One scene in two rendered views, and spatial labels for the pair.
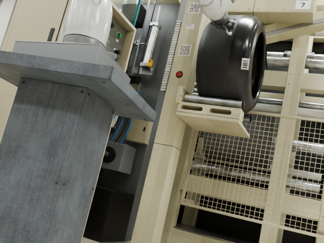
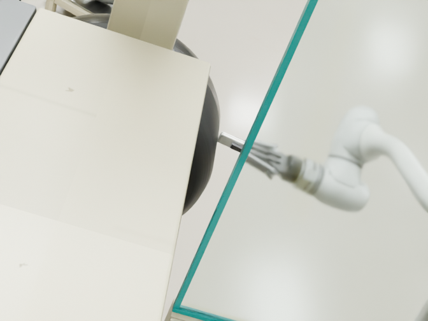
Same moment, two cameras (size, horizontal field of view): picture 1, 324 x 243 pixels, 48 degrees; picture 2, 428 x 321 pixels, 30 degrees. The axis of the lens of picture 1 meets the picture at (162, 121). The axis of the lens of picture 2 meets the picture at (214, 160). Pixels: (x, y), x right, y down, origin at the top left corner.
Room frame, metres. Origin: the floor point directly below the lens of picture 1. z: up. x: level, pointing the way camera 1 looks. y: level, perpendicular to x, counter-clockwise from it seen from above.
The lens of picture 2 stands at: (2.73, 1.17, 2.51)
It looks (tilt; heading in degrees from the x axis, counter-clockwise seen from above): 39 degrees down; 237
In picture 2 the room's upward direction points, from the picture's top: 23 degrees clockwise
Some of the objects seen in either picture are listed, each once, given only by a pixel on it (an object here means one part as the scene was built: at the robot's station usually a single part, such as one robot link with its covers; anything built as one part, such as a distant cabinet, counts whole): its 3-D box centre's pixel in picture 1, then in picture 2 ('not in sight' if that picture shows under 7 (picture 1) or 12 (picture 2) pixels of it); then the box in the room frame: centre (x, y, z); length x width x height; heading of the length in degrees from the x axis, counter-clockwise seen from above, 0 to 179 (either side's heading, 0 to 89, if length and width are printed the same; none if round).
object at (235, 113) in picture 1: (209, 112); not in sight; (1.98, -0.25, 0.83); 0.36 x 0.09 x 0.06; 65
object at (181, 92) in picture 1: (190, 104); not in sight; (2.18, -0.14, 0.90); 0.40 x 0.03 x 0.10; 155
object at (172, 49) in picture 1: (173, 56); not in sight; (2.20, 0.02, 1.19); 0.05 x 0.04 x 0.48; 155
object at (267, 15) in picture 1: (267, 11); not in sight; (2.32, -0.54, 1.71); 0.61 x 0.25 x 0.15; 65
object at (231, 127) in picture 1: (214, 125); not in sight; (2.11, -0.31, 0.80); 0.37 x 0.36 x 0.02; 155
